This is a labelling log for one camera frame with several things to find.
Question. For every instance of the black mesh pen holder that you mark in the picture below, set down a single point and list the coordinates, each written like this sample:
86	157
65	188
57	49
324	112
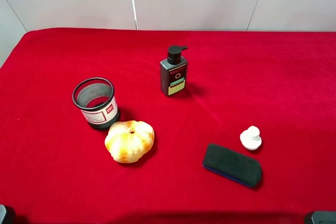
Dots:
95	97

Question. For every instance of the dark grey pump bottle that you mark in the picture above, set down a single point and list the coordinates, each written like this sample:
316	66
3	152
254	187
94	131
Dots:
173	71

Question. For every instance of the orange pumpkin-shaped bread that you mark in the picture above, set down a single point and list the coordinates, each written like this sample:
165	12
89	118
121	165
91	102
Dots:
128	141

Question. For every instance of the red velvet table cloth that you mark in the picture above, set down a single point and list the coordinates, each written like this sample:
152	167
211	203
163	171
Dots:
56	169

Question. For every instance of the small white duck figurine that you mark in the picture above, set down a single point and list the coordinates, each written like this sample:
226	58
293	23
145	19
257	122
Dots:
250	138

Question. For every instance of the black whiteboard eraser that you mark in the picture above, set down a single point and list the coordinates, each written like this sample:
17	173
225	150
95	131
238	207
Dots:
232	165

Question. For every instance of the black device bottom right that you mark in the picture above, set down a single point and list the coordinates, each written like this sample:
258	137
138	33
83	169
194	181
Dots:
320	217

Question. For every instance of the black device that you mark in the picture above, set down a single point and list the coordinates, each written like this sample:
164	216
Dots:
7	215
320	217

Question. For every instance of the black device bottom left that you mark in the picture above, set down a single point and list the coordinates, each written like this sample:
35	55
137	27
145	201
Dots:
7	215

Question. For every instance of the thin metal wall rod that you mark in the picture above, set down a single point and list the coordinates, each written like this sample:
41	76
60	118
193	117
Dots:
134	14

